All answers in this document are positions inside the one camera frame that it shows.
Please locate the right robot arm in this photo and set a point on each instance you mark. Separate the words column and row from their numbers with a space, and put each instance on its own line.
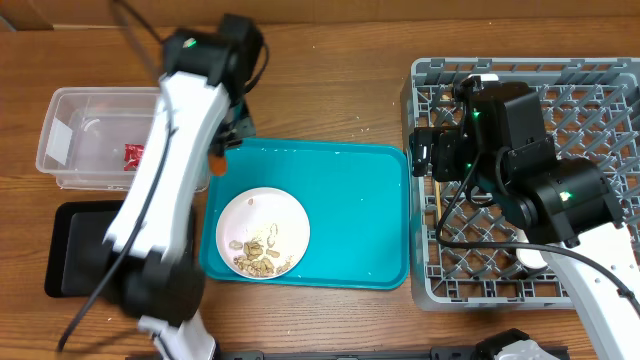
column 566, row 208

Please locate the orange carrot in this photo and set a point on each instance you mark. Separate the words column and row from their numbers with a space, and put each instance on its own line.
column 217, row 164

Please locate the red snack wrapper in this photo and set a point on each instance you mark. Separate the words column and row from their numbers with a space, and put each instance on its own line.
column 132, row 156

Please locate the wooden chopstick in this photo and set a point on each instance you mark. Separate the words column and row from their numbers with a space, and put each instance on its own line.
column 438, row 200

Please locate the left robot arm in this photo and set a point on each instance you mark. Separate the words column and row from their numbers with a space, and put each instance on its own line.
column 200, row 113

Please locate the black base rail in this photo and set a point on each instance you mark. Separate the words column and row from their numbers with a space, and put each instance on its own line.
column 482, row 350

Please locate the grey dishwasher rack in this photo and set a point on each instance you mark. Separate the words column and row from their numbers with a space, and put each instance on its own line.
column 590, row 106

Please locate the black plastic tray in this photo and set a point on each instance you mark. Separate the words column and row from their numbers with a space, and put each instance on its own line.
column 94, row 252

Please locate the teal serving tray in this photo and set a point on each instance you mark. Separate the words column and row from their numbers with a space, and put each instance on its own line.
column 356, row 197

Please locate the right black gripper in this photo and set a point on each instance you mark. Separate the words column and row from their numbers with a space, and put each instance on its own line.
column 454, row 150

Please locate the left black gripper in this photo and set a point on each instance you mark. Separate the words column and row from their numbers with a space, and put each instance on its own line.
column 244, row 129

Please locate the clear plastic storage bin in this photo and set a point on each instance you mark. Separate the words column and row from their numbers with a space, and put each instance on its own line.
column 85, row 132

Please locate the white plate with peanuts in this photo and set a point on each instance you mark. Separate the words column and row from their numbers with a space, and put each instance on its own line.
column 263, row 233

